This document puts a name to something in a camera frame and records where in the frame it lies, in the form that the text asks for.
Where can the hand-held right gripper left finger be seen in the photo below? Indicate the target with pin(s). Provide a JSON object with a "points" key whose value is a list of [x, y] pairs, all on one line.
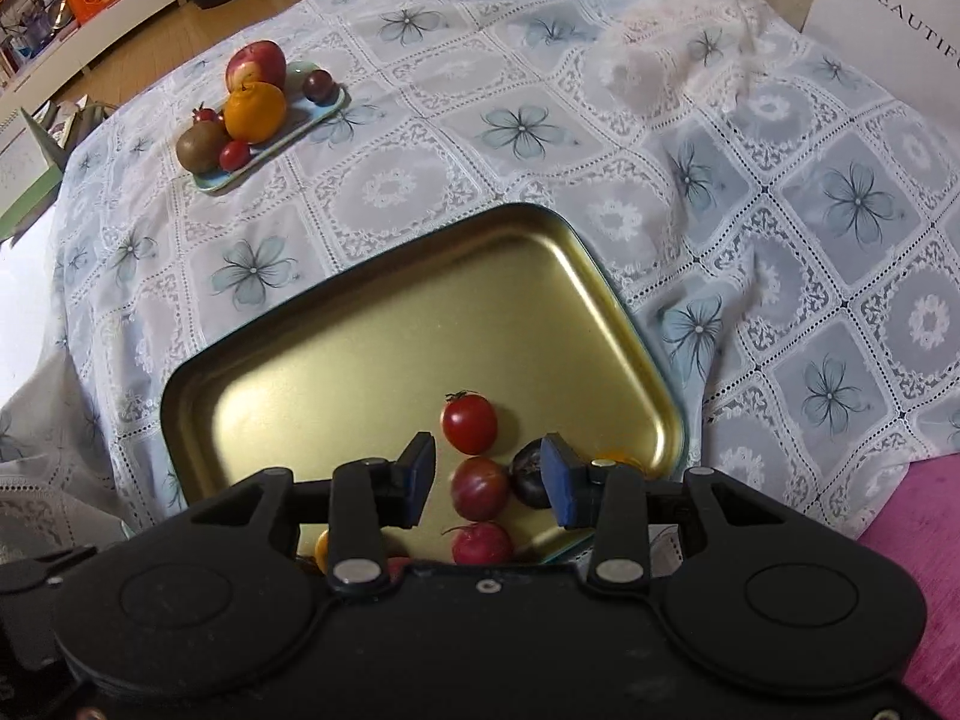
{"points": [[416, 481]]}

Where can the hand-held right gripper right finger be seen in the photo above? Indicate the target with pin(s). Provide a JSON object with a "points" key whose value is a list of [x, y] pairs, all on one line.
{"points": [[562, 489]]}

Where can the dark red plum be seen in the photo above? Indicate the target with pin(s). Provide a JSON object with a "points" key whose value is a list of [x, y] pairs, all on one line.
{"points": [[480, 487]]}

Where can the red cherry tomato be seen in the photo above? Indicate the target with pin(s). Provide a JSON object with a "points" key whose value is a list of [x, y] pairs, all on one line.
{"points": [[235, 155], [469, 426]]}

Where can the red radish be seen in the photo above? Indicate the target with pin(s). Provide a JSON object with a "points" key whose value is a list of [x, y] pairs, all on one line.
{"points": [[484, 546]]}

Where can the small yellow plum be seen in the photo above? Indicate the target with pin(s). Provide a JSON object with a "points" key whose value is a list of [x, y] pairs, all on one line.
{"points": [[322, 551]]}

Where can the gold metal tray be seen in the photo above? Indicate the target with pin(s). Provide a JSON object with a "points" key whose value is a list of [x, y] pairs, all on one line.
{"points": [[375, 360]]}

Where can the white lace floral tablecloth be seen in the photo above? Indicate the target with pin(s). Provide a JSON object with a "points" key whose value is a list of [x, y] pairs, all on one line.
{"points": [[525, 127]]}

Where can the pink cloth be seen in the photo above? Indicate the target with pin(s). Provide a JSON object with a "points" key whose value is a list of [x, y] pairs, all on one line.
{"points": [[930, 525]]}

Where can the light green tray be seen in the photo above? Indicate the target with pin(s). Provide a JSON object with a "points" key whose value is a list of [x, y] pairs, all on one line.
{"points": [[330, 111]]}

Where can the green folder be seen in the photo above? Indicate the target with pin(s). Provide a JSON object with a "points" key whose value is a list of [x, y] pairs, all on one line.
{"points": [[26, 202]]}

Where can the brown kiwi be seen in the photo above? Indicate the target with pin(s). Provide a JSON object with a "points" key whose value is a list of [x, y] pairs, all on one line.
{"points": [[201, 148]]}

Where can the orange with stem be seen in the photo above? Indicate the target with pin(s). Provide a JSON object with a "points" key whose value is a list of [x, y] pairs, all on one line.
{"points": [[255, 114]]}

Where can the dark purple plum with stem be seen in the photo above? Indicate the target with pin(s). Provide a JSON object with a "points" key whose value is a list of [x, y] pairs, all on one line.
{"points": [[319, 88]]}

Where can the cherry tomato with green stem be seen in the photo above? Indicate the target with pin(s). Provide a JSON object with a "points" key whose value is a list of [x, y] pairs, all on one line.
{"points": [[208, 117]]}

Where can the spiral notebook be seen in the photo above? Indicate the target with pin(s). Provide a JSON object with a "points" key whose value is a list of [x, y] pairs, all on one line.
{"points": [[22, 150]]}

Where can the red yellow apple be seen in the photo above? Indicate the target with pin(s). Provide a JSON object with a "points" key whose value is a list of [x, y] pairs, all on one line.
{"points": [[262, 60]]}

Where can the stack of books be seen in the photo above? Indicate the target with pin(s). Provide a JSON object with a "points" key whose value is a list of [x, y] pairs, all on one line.
{"points": [[79, 120]]}

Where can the white low shelf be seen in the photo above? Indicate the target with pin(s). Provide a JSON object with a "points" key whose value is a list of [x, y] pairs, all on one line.
{"points": [[112, 34]]}

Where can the white paper bag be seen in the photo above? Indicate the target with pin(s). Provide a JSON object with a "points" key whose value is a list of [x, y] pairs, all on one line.
{"points": [[862, 37]]}

